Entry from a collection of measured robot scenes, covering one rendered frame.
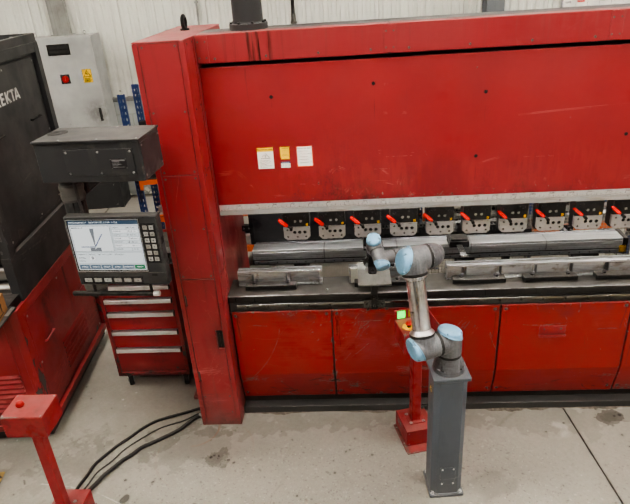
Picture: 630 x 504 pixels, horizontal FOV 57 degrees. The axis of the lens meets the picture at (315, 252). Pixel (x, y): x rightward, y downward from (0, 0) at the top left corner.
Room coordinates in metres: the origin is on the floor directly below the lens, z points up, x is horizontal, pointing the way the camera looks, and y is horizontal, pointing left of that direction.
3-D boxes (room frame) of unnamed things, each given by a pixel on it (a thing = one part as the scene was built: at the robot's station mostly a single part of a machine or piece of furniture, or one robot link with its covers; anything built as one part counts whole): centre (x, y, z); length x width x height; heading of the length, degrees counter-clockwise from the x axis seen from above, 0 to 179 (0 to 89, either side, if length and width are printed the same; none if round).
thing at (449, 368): (2.27, -0.61, 0.82); 0.15 x 0.15 x 0.10
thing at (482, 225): (2.97, -0.91, 1.26); 0.15 x 0.09 x 0.17; 86
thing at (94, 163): (2.62, 0.96, 1.53); 0.51 x 0.25 x 0.85; 82
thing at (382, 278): (2.87, -0.32, 1.00); 0.26 x 0.18 x 0.01; 176
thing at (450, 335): (2.26, -0.60, 0.94); 0.13 x 0.12 x 0.14; 108
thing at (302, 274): (3.06, 0.22, 0.92); 0.50 x 0.06 x 0.10; 86
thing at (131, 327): (3.48, 1.14, 0.50); 0.50 x 0.50 x 1.00; 86
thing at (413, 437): (2.63, -0.53, 0.06); 0.25 x 0.20 x 0.12; 10
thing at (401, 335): (2.66, -0.53, 0.75); 0.20 x 0.16 x 0.18; 100
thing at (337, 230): (3.03, -0.11, 1.26); 0.15 x 0.09 x 0.17; 86
